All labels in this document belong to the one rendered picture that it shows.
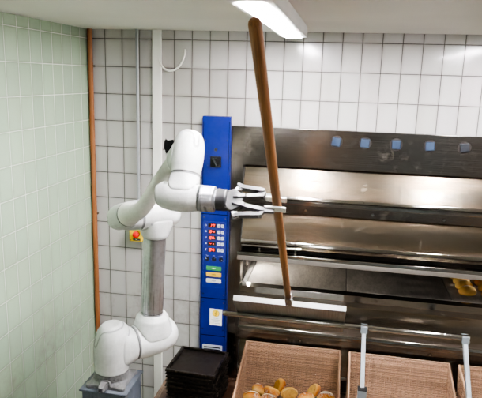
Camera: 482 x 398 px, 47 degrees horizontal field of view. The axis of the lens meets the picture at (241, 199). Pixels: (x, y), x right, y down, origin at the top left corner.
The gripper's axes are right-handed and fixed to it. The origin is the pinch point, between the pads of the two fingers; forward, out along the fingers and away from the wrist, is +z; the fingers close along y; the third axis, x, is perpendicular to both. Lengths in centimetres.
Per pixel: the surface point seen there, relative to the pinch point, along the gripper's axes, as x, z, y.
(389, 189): -103, 48, -69
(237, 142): -90, -36, -84
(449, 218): -111, 80, -58
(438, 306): -144, 79, -21
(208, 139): -87, -52, -83
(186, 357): -152, -57, 22
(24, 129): -33, -123, -46
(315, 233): -121, 10, -47
